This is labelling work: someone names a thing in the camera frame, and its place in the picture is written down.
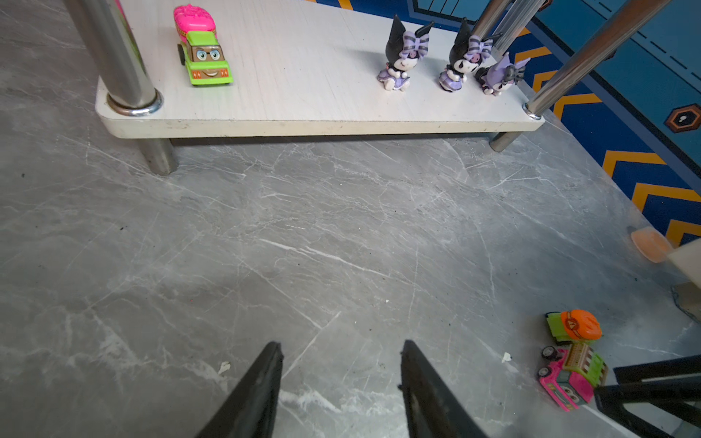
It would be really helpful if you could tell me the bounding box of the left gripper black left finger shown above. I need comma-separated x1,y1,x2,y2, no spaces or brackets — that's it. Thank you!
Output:
196,341,284,438

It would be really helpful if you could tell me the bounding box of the white two-tier shelf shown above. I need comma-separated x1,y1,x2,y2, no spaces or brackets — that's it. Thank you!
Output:
66,1,664,175

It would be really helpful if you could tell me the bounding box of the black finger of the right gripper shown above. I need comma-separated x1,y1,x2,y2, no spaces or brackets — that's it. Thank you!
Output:
594,355,700,437

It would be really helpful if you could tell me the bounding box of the orange green toy car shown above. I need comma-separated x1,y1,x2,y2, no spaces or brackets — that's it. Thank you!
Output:
545,310,602,345

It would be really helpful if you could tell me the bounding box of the black purple figurine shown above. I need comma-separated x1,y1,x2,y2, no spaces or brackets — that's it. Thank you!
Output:
377,15,434,91
438,18,502,92

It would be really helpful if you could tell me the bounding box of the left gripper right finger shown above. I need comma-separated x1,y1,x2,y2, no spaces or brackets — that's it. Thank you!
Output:
399,339,487,438

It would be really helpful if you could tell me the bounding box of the pink green toy truck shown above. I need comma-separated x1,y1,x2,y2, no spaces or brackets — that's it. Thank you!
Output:
173,5,233,86

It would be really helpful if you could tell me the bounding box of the pink toy car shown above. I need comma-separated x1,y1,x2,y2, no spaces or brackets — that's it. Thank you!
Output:
538,342,609,412

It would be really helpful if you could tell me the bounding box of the orange tape roll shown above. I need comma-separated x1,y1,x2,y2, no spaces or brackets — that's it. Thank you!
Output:
630,226,674,264

